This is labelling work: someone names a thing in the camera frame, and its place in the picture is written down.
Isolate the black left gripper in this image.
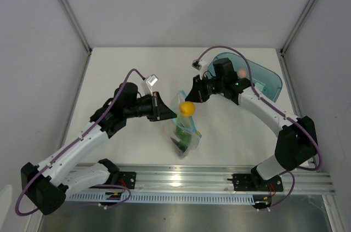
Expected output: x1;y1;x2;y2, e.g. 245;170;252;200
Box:
124;92;177;122

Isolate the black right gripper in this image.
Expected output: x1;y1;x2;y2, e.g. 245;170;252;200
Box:
185;73;225;104

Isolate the yellow toy lemon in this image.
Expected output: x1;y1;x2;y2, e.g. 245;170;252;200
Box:
179;101;195;117

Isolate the green toy bell pepper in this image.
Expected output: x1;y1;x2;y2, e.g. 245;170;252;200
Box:
174;126;192;146

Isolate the clear zip bag teal zipper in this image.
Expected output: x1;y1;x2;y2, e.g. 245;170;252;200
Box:
169;90;202;152

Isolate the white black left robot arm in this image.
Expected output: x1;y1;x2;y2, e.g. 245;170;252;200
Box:
20;82;176;215

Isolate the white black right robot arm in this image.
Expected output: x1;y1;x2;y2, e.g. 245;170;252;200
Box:
186;58;319;190

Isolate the pink toy egg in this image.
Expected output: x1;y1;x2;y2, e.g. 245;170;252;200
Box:
237;69;247;78

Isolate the teal plastic tray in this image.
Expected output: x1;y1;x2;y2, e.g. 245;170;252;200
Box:
208;52;282;102

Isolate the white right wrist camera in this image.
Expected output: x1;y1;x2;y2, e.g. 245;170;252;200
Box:
191;59;208;80

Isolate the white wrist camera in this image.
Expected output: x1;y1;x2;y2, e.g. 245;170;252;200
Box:
141;74;158;95
191;59;208;80

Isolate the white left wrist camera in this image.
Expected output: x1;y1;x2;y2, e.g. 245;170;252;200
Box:
141;74;158;95

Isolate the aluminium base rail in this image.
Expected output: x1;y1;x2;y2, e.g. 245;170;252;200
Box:
117;164;336;195

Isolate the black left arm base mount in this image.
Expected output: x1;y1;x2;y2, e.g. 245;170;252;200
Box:
98;159;137;189

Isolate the white slotted cable duct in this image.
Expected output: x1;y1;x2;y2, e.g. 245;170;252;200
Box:
66;190;255;205

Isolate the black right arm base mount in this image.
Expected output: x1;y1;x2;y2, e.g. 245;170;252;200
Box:
227;173;284;192

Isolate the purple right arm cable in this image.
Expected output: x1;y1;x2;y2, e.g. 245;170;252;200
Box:
197;45;322;208

